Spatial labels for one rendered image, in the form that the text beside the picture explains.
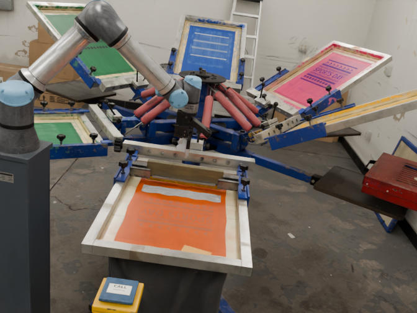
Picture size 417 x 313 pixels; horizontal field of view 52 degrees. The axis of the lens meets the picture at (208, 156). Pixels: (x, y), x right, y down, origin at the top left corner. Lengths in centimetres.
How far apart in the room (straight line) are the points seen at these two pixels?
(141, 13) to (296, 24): 207
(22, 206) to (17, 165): 16
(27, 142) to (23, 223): 32
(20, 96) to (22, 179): 30
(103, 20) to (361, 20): 493
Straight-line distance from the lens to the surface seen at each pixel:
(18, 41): 663
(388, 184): 217
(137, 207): 180
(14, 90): 162
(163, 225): 170
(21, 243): 182
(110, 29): 158
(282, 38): 601
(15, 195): 171
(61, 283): 292
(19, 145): 166
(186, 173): 198
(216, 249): 161
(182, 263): 149
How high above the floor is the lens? 186
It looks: 22 degrees down
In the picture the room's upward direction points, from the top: 9 degrees clockwise
